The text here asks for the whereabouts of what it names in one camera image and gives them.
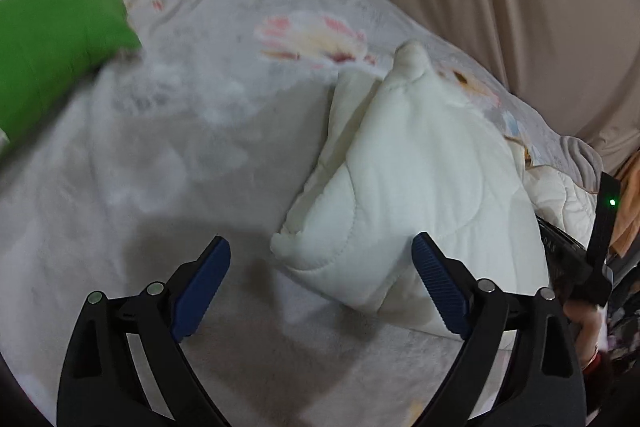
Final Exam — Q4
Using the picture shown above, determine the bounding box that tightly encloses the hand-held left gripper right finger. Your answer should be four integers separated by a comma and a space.
411, 232, 587, 427

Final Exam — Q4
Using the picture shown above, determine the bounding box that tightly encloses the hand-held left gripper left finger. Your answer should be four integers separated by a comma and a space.
56, 235, 232, 427

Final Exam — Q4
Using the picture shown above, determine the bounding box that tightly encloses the cream quilted jacket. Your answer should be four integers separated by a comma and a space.
270, 39, 598, 348

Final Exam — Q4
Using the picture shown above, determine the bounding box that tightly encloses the person's right hand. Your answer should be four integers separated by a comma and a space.
564, 302, 609, 361

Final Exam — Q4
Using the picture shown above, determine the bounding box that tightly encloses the orange hanging garment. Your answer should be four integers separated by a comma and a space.
607, 164, 640, 258

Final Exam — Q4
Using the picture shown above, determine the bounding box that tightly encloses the grey fleece cloth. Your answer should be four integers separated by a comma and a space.
557, 136, 606, 198

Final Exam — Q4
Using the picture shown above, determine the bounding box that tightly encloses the grey floral bedsheet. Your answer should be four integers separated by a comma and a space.
0, 0, 551, 427

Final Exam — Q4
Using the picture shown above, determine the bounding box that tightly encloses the printed pale quilt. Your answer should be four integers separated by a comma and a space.
82, 0, 561, 170

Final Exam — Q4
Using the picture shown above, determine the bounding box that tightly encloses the green cloth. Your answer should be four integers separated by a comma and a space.
0, 0, 143, 152

